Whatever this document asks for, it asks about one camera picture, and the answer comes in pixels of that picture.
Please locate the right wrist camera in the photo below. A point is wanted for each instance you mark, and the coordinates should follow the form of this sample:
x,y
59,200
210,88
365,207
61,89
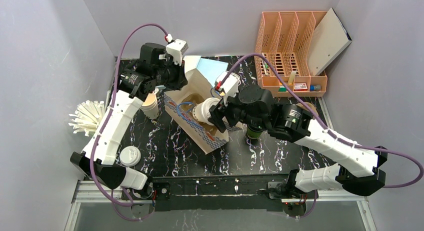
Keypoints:
x,y
230,87

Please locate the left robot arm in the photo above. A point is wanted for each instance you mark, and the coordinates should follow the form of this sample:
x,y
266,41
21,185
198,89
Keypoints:
x,y
97,159

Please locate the green cup of straws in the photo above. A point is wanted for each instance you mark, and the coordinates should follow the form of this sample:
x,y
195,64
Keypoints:
x,y
87,117

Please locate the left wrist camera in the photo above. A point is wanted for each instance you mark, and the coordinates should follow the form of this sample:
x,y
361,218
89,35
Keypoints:
x,y
174,49

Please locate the red white small box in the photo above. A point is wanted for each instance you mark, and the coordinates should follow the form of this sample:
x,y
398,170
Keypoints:
x,y
299,87

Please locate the green eraser block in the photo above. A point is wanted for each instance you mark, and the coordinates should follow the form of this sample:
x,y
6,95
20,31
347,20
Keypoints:
x,y
282,89

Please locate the stack of white paper cups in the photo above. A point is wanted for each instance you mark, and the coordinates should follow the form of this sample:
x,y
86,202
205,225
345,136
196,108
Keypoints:
x,y
150,106

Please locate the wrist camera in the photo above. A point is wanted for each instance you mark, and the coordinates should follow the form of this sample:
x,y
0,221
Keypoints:
x,y
174,49
230,87

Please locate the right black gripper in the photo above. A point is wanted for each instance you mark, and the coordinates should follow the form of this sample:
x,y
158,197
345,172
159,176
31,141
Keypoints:
x,y
218,115

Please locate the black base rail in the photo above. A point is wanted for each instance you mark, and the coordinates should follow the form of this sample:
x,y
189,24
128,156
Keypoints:
x,y
222,192

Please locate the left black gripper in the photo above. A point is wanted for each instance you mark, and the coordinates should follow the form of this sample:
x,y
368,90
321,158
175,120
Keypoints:
x,y
180,78

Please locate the green cup with black lid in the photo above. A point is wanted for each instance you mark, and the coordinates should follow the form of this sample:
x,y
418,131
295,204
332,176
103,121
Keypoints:
x,y
254,132

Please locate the peach desk file organizer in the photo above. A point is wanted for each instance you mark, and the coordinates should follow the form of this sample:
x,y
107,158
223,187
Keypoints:
x,y
284,38

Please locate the white board binder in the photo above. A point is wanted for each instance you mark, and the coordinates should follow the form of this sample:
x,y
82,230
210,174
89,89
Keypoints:
x,y
329,39

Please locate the blue checkered paper bag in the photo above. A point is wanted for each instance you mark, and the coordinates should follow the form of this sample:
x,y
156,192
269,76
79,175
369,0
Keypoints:
x,y
207,137

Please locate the single white paper cup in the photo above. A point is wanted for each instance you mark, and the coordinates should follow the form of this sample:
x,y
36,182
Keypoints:
x,y
201,111

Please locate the light blue envelope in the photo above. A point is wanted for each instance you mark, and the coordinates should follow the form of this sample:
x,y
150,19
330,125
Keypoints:
x,y
211,69

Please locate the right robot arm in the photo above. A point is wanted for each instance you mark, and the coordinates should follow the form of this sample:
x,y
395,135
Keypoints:
x,y
355,170

